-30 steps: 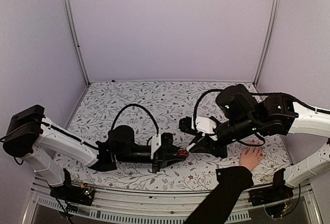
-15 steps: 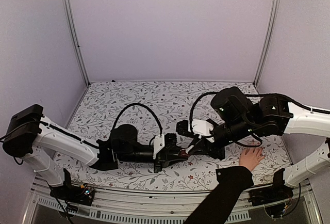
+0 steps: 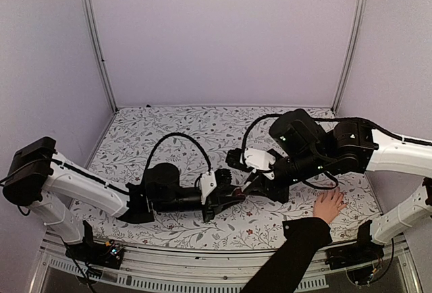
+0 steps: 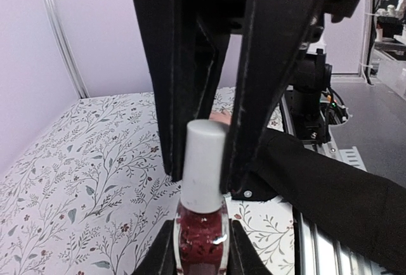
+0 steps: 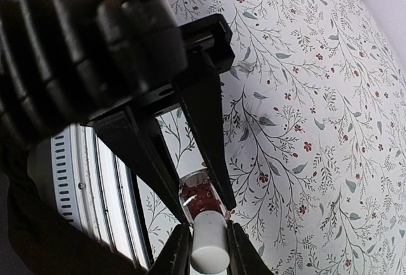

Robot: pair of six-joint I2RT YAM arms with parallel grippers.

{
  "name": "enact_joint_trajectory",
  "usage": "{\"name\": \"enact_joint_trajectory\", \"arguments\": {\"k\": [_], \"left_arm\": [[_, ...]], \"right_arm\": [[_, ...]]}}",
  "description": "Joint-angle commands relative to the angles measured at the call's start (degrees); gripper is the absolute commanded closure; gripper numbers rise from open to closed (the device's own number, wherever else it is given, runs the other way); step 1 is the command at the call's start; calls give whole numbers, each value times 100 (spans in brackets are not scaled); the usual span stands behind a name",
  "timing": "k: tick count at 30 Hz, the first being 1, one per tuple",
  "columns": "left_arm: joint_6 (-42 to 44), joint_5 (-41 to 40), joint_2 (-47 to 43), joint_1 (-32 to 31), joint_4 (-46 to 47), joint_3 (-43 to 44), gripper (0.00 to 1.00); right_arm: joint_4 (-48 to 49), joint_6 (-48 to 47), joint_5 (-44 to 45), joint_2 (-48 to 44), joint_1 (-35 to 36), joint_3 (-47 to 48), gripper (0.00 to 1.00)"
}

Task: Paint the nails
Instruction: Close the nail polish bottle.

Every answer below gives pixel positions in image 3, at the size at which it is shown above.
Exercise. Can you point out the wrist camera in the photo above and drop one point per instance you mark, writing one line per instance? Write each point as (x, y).
(252, 160)
(210, 180)

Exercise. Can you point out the floral patterned table mat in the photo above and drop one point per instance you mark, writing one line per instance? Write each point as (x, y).
(193, 139)

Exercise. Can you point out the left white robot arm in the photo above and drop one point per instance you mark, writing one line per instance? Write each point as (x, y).
(38, 173)

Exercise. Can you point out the front aluminium rail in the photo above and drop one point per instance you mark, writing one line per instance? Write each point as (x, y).
(157, 269)

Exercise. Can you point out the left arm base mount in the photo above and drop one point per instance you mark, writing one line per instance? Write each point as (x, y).
(109, 254)

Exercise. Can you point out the person's bare hand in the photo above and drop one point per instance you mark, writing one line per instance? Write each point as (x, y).
(328, 205)

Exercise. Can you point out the right aluminium frame post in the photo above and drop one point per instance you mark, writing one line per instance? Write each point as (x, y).
(359, 11)

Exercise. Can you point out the black sleeved forearm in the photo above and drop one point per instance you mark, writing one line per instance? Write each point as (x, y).
(287, 266)

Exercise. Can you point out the aluminium frame post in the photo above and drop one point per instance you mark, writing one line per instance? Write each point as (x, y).
(359, 11)
(89, 15)

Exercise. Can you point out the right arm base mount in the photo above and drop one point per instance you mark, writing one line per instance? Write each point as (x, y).
(362, 251)

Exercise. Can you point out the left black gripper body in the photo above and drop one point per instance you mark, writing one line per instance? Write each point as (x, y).
(210, 199)

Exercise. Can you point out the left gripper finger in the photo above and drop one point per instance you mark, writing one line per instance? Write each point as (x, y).
(227, 192)
(226, 202)

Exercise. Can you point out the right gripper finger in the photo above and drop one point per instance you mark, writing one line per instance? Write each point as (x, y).
(256, 192)
(252, 180)

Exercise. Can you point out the left aluminium frame post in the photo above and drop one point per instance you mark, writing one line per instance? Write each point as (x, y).
(89, 15)

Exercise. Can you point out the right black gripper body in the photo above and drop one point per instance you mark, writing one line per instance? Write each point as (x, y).
(280, 196)

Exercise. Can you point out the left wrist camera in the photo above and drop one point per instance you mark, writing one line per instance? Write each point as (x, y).
(210, 180)

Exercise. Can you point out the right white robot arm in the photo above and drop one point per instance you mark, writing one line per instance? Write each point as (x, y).
(354, 145)

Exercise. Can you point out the red nail polish bottle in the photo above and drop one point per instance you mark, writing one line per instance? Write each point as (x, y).
(238, 193)

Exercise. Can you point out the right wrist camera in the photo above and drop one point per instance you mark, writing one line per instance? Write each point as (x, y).
(252, 160)

